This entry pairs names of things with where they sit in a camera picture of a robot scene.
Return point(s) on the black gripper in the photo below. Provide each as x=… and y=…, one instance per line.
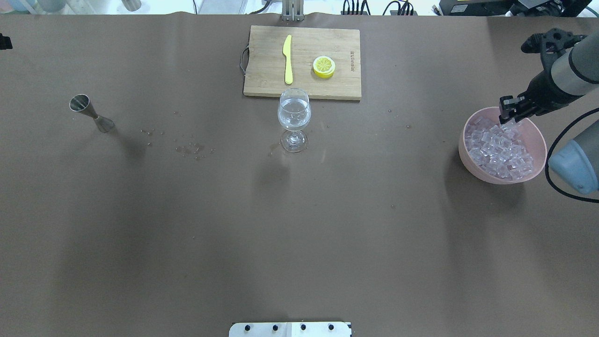
x=544, y=91

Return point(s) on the steel jigger cup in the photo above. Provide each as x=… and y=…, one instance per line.
x=81, y=103

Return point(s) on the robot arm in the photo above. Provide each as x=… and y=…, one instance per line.
x=570, y=71

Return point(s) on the pile of clear ice cubes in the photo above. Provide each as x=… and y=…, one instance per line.
x=498, y=149

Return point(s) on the clear wine glass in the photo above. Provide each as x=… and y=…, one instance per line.
x=294, y=114

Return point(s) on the pink bowl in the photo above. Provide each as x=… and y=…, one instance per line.
x=532, y=139

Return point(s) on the yellow lemon slice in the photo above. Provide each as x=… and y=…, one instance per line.
x=323, y=67

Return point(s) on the yellow plastic knife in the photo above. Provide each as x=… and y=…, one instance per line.
x=287, y=53

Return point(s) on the bamboo cutting board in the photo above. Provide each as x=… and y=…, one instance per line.
x=264, y=76

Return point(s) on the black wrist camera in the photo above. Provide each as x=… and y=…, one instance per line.
x=5, y=43
x=551, y=45

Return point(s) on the aluminium frame post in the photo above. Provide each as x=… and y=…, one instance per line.
x=293, y=10

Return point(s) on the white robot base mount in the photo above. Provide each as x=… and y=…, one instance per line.
x=291, y=329

